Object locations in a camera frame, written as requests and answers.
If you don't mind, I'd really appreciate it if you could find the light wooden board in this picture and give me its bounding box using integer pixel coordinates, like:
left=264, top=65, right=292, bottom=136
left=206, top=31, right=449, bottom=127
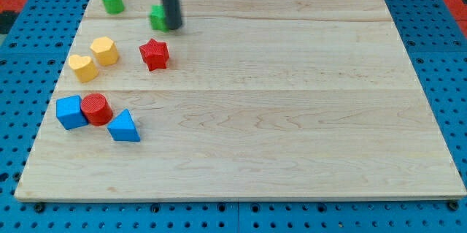
left=15, top=0, right=466, bottom=203

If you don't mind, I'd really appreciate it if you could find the red star block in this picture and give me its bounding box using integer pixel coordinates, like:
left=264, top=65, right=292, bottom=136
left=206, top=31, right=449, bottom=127
left=139, top=39, right=169, bottom=72

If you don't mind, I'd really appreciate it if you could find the yellow hexagon block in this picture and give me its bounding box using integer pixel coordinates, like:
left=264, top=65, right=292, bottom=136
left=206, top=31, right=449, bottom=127
left=90, top=37, right=119, bottom=66

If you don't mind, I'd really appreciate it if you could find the yellow heart block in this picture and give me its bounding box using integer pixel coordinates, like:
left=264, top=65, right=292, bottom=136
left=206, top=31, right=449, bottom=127
left=68, top=55, right=99, bottom=83

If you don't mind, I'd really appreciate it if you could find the green cylinder block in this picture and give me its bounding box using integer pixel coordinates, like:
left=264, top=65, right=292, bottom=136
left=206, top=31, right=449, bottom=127
left=102, top=0, right=125, bottom=15

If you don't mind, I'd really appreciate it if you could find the green block behind tool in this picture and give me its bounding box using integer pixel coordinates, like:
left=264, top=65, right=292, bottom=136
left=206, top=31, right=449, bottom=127
left=149, top=5, right=169, bottom=32

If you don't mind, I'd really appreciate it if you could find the red cylinder block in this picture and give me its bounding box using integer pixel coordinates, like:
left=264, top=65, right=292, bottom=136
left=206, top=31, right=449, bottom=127
left=80, top=93, right=113, bottom=126

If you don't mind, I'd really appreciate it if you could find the blue triangle block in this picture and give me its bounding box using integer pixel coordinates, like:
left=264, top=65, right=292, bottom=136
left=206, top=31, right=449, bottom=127
left=107, top=109, right=141, bottom=142

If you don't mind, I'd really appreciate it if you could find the blue cube block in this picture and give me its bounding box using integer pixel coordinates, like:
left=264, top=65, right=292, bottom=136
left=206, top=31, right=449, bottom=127
left=55, top=95, right=88, bottom=130

